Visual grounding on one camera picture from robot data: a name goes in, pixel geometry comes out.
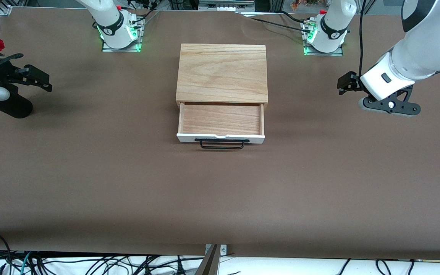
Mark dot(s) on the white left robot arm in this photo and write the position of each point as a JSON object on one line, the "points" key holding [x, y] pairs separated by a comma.
{"points": [[426, 46]]}

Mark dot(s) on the orange leafy decoration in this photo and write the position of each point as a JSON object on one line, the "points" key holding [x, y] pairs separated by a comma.
{"points": [[298, 4]]}

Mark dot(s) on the grey metal equipment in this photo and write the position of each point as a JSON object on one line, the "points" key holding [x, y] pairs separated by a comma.
{"points": [[224, 5]]}

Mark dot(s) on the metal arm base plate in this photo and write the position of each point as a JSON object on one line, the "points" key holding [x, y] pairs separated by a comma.
{"points": [[136, 47], [334, 53]]}

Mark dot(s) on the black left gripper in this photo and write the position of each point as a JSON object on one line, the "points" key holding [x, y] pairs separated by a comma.
{"points": [[347, 83]]}

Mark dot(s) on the black left camera bracket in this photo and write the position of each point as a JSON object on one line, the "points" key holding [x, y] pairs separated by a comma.
{"points": [[399, 107]]}

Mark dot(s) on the wooden drawer with white front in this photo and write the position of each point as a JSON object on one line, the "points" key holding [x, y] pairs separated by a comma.
{"points": [[220, 118]]}

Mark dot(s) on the black cylindrical vase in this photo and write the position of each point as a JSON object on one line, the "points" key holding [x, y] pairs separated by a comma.
{"points": [[13, 109]]}

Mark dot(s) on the small silver metal bracket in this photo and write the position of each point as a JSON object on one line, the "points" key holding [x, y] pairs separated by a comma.
{"points": [[224, 250]]}

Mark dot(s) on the wooden drawer cabinet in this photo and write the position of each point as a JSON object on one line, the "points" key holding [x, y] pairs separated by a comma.
{"points": [[222, 72]]}

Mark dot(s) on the brown table cover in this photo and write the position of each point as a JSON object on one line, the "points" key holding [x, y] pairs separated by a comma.
{"points": [[90, 191]]}

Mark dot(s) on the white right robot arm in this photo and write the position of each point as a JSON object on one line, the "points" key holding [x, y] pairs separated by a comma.
{"points": [[113, 26]]}

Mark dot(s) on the silver aluminium frame profile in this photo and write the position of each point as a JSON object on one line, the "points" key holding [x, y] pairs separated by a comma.
{"points": [[5, 9]]}

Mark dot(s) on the dark grey metal post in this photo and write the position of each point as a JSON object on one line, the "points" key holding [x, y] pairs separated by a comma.
{"points": [[210, 263]]}

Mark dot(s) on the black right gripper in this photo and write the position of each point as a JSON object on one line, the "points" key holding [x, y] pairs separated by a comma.
{"points": [[7, 73]]}

